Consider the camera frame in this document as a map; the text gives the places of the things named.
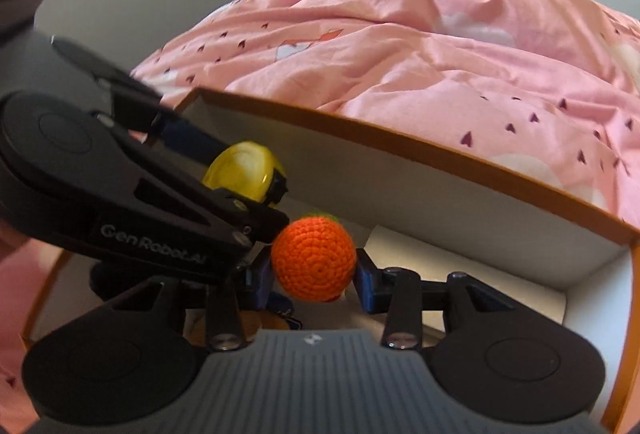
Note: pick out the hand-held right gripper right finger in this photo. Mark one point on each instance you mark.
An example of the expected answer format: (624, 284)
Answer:
(365, 286)

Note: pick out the brown fox plush blue uniform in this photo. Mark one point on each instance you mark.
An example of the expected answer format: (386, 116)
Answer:
(260, 320)

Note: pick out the orange cardboard box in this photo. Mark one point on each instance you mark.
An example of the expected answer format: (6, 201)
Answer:
(400, 184)

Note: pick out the orange crochet ball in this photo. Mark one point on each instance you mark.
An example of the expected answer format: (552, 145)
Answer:
(314, 256)

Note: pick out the pink heart-print duvet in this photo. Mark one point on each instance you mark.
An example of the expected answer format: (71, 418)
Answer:
(400, 39)

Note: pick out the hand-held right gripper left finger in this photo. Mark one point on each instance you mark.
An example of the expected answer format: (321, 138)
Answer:
(260, 281)

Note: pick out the yellow glossy toy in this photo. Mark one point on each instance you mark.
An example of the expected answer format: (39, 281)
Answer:
(240, 167)

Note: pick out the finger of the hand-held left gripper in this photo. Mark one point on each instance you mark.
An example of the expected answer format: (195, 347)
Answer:
(240, 219)
(135, 84)

